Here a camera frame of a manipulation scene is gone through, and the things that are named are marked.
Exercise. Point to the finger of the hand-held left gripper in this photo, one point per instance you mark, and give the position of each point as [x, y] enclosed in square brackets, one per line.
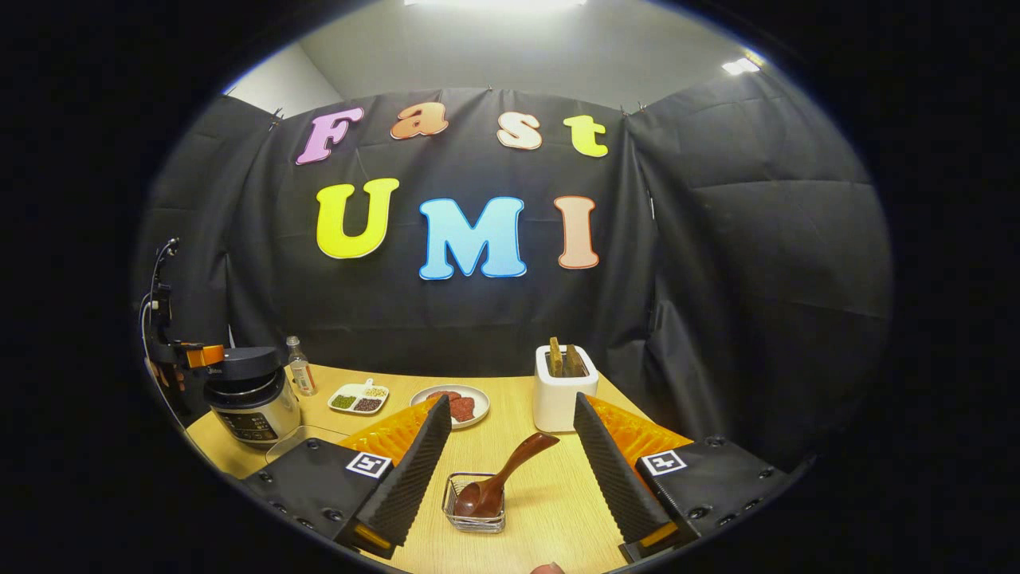
[209, 355]

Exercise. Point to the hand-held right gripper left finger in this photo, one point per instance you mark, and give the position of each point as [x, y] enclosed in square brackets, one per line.
[410, 486]

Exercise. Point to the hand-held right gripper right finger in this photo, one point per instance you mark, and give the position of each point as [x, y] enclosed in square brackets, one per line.
[613, 478]

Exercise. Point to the dark lidded rice cooker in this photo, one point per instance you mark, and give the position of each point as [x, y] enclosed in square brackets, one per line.
[255, 418]

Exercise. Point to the brown wooden spoon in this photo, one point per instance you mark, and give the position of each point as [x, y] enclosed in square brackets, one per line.
[518, 458]

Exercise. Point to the white square utensil holder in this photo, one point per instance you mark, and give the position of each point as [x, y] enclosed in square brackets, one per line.
[558, 406]

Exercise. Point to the heap of dark red beans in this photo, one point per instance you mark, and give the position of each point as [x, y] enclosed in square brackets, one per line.
[367, 405]

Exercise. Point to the red meat piece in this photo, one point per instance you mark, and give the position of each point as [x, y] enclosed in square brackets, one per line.
[462, 410]
[446, 395]

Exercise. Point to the small clear glass bottle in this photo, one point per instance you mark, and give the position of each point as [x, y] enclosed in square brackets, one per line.
[301, 379]

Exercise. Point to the heap of green beans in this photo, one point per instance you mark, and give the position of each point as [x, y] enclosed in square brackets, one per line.
[343, 402]

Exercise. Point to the round white plate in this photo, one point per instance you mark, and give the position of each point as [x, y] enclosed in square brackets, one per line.
[480, 399]

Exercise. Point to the white divided dish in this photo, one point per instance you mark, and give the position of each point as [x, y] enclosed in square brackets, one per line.
[341, 391]

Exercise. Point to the small ceiling light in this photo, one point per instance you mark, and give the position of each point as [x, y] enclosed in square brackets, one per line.
[741, 65]

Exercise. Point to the large ceiling light panel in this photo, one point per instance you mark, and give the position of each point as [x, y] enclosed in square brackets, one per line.
[494, 3]

